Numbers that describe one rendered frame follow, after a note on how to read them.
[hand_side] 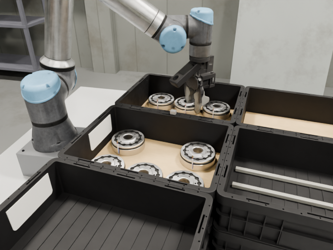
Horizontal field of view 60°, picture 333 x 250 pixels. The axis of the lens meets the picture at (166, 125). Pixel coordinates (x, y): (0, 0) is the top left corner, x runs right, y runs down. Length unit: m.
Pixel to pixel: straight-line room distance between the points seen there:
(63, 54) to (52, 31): 0.08
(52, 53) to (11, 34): 3.58
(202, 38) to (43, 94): 0.53
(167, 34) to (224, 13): 2.69
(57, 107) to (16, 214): 0.39
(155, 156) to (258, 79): 2.24
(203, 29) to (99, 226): 0.66
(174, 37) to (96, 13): 2.92
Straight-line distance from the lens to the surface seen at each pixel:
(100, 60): 3.86
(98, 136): 0.89
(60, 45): 1.03
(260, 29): 2.98
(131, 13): 0.83
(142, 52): 3.77
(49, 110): 0.96
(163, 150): 0.90
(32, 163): 1.05
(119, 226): 0.70
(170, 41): 0.83
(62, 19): 1.01
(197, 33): 0.98
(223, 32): 3.54
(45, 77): 0.98
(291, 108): 1.15
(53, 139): 1.00
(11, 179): 1.12
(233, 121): 0.88
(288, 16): 3.02
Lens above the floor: 1.36
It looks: 31 degrees down
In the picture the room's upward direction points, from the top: straight up
